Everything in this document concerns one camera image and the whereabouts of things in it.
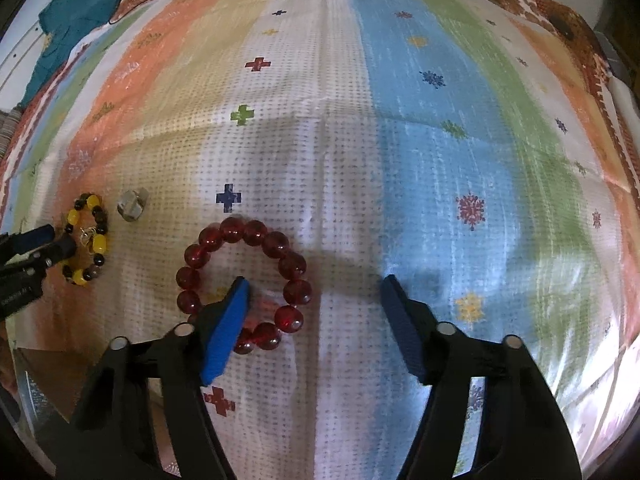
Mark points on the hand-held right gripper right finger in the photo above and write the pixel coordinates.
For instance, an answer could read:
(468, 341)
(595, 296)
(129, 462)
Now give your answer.
(405, 330)

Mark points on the teal garment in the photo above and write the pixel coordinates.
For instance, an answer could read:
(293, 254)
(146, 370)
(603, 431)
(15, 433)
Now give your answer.
(75, 15)

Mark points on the colourful striped mat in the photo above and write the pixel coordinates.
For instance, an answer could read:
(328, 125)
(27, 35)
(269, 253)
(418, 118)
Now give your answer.
(350, 160)

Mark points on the small gold earring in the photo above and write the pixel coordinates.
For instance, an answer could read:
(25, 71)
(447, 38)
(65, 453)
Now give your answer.
(88, 237)

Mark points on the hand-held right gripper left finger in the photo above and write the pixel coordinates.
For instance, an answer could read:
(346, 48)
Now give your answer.
(227, 330)

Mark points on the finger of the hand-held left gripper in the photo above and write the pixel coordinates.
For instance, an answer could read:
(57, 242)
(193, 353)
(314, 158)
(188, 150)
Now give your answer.
(30, 238)
(50, 255)

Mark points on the white headboard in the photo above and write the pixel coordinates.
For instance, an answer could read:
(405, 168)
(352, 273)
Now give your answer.
(15, 70)

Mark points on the grey striped pillow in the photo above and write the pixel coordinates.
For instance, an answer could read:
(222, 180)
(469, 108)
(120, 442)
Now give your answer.
(7, 130)

